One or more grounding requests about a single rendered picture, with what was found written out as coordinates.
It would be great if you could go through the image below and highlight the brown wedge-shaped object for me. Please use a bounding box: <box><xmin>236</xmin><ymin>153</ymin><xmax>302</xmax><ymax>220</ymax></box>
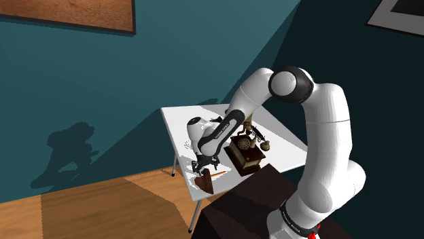
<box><xmin>194</xmin><ymin>168</ymin><xmax>215</xmax><ymax>195</ymax></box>

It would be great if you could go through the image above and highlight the antique brown rotary telephone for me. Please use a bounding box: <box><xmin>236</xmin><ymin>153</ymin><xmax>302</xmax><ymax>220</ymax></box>
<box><xmin>223</xmin><ymin>113</ymin><xmax>271</xmax><ymax>177</ymax></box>

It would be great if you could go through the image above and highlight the dark robot stand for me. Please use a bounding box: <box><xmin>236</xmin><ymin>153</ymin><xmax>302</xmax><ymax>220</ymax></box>
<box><xmin>191</xmin><ymin>163</ymin><xmax>353</xmax><ymax>239</ymax></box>

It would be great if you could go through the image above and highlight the white table with metal legs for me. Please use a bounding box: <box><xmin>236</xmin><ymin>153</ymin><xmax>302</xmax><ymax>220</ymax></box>
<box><xmin>160</xmin><ymin>103</ymin><xmax>309</xmax><ymax>234</ymax></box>

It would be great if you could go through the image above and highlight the wooden framed wall picture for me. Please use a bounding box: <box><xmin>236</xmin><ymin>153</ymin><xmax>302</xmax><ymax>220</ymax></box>
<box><xmin>0</xmin><ymin>0</ymin><xmax>137</xmax><ymax>35</ymax></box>

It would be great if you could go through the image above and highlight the white framed dark wall picture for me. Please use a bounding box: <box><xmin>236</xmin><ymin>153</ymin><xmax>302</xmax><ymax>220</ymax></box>
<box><xmin>365</xmin><ymin>0</ymin><xmax>424</xmax><ymax>37</ymax></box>

